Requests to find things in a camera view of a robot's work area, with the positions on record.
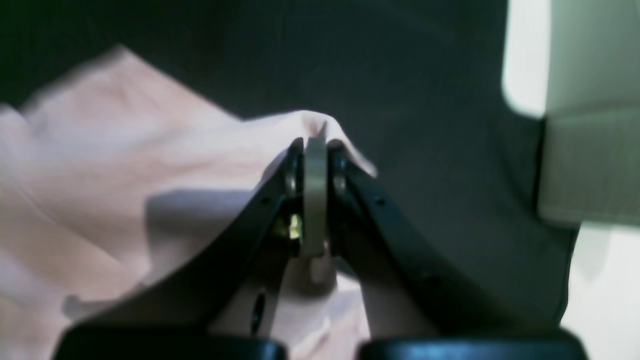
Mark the pink T-shirt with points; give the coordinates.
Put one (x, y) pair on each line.
(114, 176)

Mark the white right base block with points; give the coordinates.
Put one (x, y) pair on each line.
(575, 65)

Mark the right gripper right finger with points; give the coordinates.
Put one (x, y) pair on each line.
(418, 305)

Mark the black table cloth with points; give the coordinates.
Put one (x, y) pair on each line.
(415, 83)

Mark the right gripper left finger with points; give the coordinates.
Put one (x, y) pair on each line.
(221, 304)

